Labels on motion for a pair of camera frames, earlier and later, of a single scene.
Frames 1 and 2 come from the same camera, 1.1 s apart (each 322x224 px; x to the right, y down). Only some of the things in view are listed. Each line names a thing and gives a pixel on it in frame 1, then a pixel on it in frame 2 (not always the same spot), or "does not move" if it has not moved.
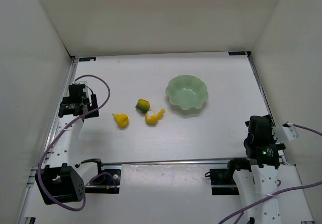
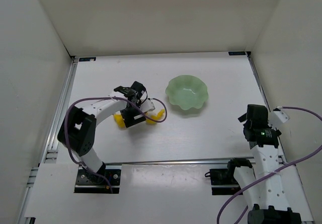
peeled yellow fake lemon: x=151 y=118 does not move
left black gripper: x=77 y=107 to x=134 y=118
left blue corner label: x=87 y=59 does not move
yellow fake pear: x=122 y=120 does not move
